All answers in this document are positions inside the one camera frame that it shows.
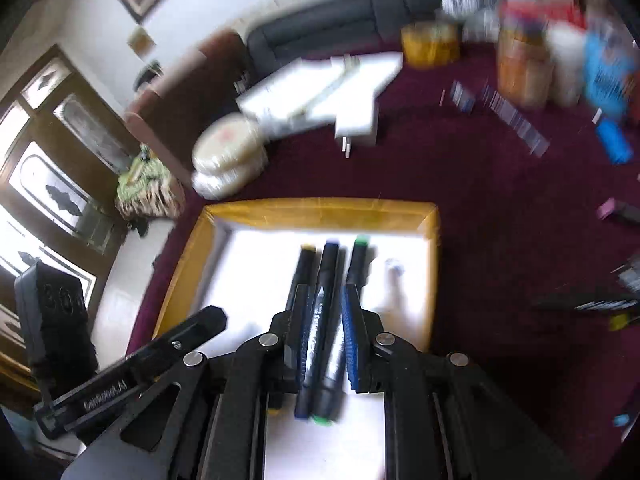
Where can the black marker white print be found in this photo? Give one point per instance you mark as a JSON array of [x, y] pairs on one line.
[[585, 303]]

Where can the clear ballpoint pen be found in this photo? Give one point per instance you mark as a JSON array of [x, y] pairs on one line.
[[515, 120], [457, 95]]

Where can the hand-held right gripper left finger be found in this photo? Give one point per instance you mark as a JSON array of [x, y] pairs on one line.
[[301, 340]]

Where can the round white flatbread pack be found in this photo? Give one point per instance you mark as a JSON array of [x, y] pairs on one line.
[[230, 182], [225, 140]]

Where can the black marker green ends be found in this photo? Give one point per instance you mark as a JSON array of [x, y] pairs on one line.
[[359, 260]]

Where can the small blue cylinder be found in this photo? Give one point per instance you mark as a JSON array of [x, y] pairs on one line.
[[615, 141]]

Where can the white paper stack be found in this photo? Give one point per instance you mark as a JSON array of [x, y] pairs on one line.
[[300, 90]]

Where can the black marker yellow ends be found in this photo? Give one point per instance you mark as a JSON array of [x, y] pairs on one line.
[[302, 270]]

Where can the small wall calendar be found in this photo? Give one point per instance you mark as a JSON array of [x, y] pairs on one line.
[[140, 41]]

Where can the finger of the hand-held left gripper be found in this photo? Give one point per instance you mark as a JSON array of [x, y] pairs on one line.
[[200, 325]]

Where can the small white box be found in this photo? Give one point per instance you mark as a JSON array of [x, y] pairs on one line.
[[356, 127]]

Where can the printed blanket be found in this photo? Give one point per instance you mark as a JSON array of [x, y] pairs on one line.
[[147, 185]]

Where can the blue label jar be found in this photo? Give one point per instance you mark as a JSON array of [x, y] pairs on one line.
[[607, 70]]

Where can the brown armchair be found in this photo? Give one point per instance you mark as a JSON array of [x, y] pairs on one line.
[[170, 100]]

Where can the white plastic jar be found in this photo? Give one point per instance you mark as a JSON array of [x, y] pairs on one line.
[[567, 65]]

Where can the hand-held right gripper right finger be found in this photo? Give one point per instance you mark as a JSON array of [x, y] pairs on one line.
[[352, 345]]

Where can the yellow cardboard tray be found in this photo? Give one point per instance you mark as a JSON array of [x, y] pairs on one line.
[[320, 207]]

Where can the silver plastic bag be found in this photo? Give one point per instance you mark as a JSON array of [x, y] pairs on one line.
[[467, 5]]

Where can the black leather sofa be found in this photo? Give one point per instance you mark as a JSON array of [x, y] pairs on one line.
[[340, 20]]

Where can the orange label jar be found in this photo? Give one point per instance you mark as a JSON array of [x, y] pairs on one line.
[[525, 65]]

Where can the yellow tape roll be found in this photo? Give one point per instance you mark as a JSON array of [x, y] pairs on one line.
[[430, 44]]

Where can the wooden glass door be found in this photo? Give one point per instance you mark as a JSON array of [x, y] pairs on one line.
[[45, 170]]

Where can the black marker yellow tip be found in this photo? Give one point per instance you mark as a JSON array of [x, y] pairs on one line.
[[325, 280]]

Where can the pink and black lipstick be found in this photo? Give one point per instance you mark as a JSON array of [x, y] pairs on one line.
[[617, 210]]

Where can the white paper sheet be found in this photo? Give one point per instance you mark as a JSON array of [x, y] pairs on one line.
[[250, 270]]

